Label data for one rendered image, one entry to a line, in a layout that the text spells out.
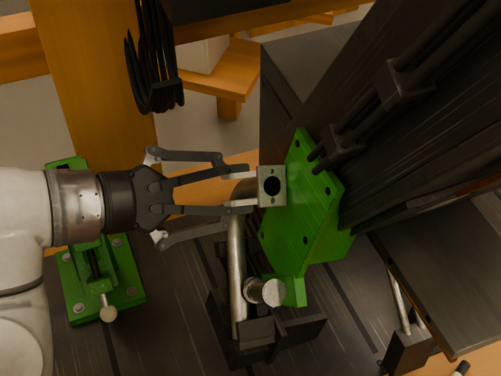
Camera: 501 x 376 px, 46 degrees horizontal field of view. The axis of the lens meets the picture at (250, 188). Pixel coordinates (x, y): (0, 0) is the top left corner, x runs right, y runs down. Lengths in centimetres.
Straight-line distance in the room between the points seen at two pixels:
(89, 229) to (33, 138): 208
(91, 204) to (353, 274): 55
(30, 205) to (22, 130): 215
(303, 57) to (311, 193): 27
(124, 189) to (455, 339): 43
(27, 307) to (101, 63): 40
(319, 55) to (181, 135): 173
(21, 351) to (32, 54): 51
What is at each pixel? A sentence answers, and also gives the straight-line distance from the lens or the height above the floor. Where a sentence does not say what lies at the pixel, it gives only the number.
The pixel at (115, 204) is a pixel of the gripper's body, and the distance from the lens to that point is 69.
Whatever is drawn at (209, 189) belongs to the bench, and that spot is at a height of 88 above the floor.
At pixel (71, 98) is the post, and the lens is 96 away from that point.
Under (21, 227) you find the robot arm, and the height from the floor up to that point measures 129.
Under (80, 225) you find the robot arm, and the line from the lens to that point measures 68.
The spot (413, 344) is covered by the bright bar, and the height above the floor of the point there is 101.
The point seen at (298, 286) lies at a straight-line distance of 81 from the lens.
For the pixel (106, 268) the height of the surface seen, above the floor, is 99.
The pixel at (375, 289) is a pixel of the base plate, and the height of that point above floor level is 90.
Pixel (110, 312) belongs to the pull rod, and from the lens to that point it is 98.
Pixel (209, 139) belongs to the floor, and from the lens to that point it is 259.
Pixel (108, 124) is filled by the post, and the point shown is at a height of 113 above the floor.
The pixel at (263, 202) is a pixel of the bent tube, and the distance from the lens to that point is 77.
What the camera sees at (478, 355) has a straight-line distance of 105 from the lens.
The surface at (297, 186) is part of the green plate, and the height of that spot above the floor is 121.
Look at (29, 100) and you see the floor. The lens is 297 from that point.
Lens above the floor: 178
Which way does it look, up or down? 48 degrees down
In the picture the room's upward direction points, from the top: straight up
